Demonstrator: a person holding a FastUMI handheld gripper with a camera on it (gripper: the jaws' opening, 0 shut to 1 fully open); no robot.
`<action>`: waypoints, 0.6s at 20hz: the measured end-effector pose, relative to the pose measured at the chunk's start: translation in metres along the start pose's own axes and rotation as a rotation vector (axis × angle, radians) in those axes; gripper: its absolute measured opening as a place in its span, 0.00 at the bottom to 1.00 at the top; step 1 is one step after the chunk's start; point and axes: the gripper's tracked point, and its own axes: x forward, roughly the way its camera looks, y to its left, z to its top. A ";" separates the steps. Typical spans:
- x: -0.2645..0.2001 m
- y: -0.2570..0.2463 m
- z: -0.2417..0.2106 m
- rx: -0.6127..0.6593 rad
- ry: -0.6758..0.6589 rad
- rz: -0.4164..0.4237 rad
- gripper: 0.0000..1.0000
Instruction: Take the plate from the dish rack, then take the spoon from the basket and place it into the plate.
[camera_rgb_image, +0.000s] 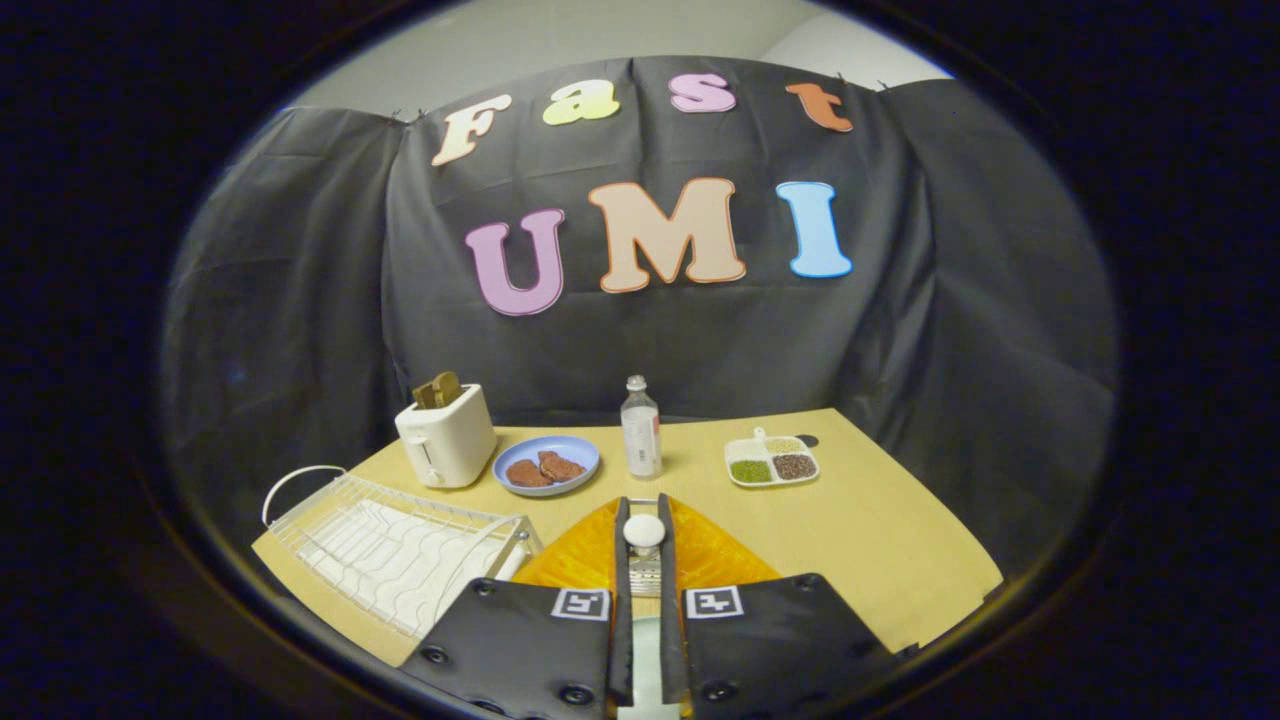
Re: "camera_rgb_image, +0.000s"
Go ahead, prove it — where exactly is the white divided tray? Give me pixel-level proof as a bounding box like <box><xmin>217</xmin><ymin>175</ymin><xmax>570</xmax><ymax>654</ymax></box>
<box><xmin>724</xmin><ymin>427</ymin><xmax>821</xmax><ymax>489</ymax></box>

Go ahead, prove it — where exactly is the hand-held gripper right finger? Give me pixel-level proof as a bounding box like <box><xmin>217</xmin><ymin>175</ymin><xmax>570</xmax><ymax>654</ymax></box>
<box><xmin>656</xmin><ymin>493</ymin><xmax>906</xmax><ymax>720</ymax></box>

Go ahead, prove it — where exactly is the white wire dish rack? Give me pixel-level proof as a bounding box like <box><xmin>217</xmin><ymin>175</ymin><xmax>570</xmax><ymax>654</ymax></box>
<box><xmin>262</xmin><ymin>465</ymin><xmax>544</xmax><ymax>641</ymax></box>

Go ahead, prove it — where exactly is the metal mesh basket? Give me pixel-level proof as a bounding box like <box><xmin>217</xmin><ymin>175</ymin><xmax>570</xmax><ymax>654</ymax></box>
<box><xmin>627</xmin><ymin>496</ymin><xmax>664</xmax><ymax>599</ymax></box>

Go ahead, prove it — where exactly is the white toaster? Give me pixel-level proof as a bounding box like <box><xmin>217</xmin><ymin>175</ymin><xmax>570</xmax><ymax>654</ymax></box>
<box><xmin>395</xmin><ymin>384</ymin><xmax>498</xmax><ymax>489</ymax></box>

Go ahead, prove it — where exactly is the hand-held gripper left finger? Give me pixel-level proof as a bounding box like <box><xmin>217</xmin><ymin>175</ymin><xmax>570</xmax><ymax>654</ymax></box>
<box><xmin>398</xmin><ymin>497</ymin><xmax>635</xmax><ymax>720</ymax></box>

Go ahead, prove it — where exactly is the blue plate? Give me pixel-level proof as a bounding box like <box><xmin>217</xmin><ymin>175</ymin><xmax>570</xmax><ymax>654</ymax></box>
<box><xmin>492</xmin><ymin>435</ymin><xmax>601</xmax><ymax>498</ymax></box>

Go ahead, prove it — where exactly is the pale green plate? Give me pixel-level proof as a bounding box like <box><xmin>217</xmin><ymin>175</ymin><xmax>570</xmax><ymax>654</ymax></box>
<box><xmin>631</xmin><ymin>616</ymin><xmax>664</xmax><ymax>720</ymax></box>

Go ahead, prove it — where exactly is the black backdrop cloth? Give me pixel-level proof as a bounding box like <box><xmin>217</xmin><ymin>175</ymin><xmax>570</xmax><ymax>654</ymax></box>
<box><xmin>160</xmin><ymin>55</ymin><xmax>1119</xmax><ymax>581</ymax></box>

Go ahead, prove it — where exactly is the clear plastic bottle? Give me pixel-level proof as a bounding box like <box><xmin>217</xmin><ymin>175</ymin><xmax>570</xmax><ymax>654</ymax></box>
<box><xmin>620</xmin><ymin>375</ymin><xmax>663</xmax><ymax>480</ymax></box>

